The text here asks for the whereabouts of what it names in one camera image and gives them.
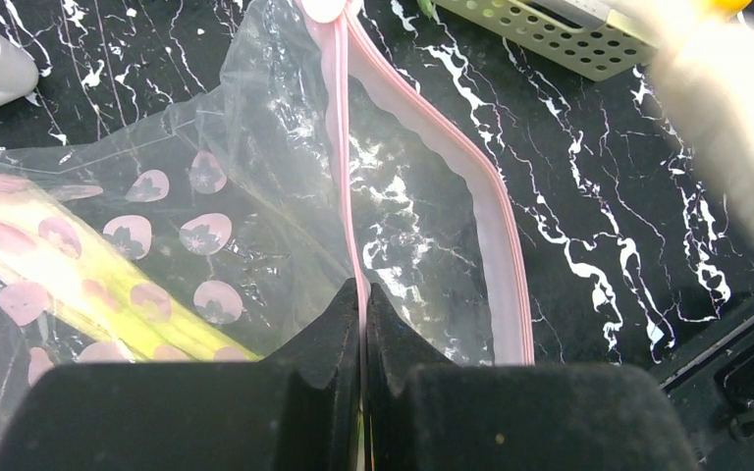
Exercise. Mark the clear pink zip top bag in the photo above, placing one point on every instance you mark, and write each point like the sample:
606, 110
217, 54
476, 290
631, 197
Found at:
313, 162

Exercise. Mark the yellow toy lemon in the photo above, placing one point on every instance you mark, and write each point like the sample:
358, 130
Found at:
726, 8

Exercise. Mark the green perforated plastic basket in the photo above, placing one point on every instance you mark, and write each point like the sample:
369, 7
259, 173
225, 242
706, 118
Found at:
594, 39

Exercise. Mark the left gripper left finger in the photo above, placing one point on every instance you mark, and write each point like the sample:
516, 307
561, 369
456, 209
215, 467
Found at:
294, 410

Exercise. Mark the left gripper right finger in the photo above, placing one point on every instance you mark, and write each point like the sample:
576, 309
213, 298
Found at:
428, 413

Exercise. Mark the toy celery stalk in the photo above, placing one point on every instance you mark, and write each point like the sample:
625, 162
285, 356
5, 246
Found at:
52, 262

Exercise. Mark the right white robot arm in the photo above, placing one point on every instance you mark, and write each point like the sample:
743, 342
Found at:
703, 74

